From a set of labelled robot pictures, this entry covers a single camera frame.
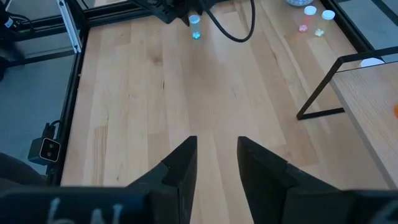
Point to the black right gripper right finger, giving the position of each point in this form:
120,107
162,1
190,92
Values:
264,186

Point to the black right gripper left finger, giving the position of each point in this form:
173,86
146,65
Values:
174,186

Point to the blue medicine bottle white cap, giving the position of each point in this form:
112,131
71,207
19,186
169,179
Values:
195,26

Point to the pink medicine bottle white cap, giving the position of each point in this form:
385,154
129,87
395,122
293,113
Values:
308,18

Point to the yellow-green medicine bottle white cap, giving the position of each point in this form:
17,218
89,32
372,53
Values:
325,21

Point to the person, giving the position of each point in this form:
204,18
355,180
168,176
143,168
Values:
18,171

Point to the green plant in white pot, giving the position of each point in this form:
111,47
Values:
298,2

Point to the black table-level camera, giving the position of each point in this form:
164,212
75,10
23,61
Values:
46,151

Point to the black aluminium frame rail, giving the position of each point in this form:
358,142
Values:
348,25
118,13
70,102

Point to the wooden shelf black frame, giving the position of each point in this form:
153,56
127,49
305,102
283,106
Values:
370,102

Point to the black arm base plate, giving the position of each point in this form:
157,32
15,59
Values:
168,11

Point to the silver aluminium bracket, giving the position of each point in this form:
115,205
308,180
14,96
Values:
70,25

